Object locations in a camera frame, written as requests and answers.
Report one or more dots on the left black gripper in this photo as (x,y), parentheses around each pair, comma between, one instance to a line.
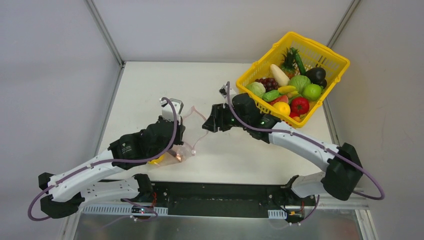
(178,136)

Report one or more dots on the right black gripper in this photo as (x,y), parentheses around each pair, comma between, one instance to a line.
(216,117)

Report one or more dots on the clear zip top bag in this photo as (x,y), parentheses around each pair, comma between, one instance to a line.
(193,134)

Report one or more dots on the yellow toy lemon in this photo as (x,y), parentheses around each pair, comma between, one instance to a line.
(283,108)
(157,161)

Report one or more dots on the toy steak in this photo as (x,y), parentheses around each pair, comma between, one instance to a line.
(177,155)

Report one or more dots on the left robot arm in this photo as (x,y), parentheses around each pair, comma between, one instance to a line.
(66,193)

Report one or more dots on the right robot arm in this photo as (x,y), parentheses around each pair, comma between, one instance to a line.
(339,165)

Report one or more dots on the pale green toy cabbage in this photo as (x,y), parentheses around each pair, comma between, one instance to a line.
(257,88)

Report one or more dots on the small green toy vegetable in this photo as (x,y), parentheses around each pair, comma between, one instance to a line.
(271,95)

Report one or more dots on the toy purple grapes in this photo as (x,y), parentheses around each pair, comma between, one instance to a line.
(269,83)

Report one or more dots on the toy watermelon slice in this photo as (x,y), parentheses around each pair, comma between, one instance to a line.
(280,99)

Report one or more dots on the white toy radish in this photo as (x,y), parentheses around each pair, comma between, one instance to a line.
(280,77)

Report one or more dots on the toy banana bunch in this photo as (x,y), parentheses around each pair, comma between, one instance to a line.
(288,90)

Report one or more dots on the toy orange fruit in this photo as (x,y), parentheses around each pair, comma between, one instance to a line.
(297,119)

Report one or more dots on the red toy tomato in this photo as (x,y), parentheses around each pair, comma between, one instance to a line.
(299,105)

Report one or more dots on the toy pineapple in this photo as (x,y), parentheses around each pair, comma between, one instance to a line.
(288,62)

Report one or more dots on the green toy apple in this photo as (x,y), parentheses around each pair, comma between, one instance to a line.
(312,92)

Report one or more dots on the toy cucumber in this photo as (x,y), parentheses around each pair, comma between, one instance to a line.
(298,61)

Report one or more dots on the toy eggplant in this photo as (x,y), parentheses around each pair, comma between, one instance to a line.
(317,75)

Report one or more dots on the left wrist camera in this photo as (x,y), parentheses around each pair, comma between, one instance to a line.
(171,109)

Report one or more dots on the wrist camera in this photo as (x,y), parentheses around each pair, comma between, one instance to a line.
(171,109)
(227,91)

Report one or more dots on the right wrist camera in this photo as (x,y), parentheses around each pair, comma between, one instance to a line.
(227,91)

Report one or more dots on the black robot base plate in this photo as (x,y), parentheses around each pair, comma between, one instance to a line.
(221,199)

